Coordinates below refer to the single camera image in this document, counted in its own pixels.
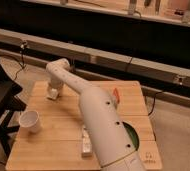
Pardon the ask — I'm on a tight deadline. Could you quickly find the white sponge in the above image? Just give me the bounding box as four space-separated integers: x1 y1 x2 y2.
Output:
47 89 59 100

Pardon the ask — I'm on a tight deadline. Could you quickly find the green ceramic bowl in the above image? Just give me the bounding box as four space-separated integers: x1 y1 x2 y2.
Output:
123 122 140 150

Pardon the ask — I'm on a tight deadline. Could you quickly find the white paper cup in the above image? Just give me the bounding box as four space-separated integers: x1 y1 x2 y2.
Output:
19 110 41 134

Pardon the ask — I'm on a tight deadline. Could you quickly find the black cable left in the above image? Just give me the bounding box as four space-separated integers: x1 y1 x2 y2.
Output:
12 41 28 82

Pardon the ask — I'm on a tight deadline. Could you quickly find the black office chair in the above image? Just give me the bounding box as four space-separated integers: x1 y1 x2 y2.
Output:
0 64 26 156

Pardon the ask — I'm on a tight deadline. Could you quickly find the orange carrot toy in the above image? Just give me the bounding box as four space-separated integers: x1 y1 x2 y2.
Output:
113 88 120 103

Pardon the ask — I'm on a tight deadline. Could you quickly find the clear plastic bottle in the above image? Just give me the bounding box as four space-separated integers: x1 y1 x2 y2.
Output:
81 126 93 157

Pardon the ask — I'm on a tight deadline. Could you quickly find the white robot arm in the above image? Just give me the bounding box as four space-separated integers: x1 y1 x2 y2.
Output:
46 59 146 171

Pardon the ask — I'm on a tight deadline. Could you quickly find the wooden table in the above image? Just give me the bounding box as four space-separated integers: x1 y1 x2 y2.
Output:
6 81 162 171

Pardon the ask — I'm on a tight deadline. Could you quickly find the black cable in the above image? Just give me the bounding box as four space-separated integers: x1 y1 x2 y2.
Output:
147 89 166 117
12 41 28 82

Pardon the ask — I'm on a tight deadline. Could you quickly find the black cable right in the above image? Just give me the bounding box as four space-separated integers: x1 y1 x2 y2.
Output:
147 89 166 117

